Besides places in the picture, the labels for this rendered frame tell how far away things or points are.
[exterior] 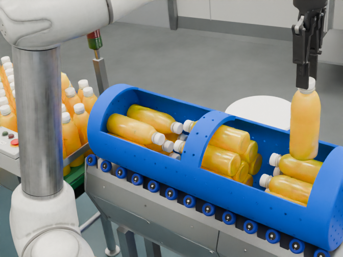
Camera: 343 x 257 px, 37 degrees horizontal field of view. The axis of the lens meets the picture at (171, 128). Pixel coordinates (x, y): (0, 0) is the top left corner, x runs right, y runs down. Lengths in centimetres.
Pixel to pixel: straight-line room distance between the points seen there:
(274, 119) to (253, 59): 287
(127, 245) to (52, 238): 99
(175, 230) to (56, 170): 65
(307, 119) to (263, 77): 316
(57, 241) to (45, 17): 51
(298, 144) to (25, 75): 69
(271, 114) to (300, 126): 65
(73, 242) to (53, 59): 39
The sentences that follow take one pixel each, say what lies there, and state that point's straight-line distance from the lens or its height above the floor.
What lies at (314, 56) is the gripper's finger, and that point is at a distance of 128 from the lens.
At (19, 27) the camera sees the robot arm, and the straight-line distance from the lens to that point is 91.
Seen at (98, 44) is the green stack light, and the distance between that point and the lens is 234.
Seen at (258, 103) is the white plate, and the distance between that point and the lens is 203.
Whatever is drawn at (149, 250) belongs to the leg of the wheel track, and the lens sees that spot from 235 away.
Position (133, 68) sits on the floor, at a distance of 481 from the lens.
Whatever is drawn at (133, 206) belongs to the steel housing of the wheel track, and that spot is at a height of 86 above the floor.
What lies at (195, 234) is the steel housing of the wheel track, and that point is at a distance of 173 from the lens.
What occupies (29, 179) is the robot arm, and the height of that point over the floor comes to 136.
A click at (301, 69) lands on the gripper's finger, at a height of 151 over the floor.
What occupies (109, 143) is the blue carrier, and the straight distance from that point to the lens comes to 173.
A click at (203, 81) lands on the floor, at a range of 443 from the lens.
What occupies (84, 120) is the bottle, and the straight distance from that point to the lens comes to 199.
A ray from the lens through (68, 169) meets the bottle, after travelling 200.
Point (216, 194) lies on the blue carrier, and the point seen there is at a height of 108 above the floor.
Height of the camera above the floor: 207
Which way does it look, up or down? 33 degrees down
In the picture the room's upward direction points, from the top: 7 degrees counter-clockwise
